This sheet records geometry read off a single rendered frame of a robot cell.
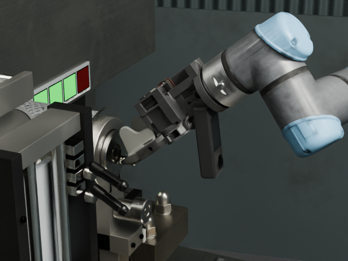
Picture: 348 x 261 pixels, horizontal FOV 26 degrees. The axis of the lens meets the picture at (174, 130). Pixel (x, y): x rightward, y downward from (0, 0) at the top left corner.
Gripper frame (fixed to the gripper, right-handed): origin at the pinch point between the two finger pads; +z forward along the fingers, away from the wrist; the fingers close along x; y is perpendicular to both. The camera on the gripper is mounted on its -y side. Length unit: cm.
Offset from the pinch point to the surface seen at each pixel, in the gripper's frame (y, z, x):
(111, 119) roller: 7.5, -2.0, 0.9
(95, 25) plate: 28, 24, -54
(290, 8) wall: 2, 21, -165
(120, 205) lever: -1.4, -16.6, 30.7
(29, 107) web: 16.9, 8.5, 2.7
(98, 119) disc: 8.6, -1.6, 3.4
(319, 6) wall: -3, 12, -167
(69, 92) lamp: 18, 32, -40
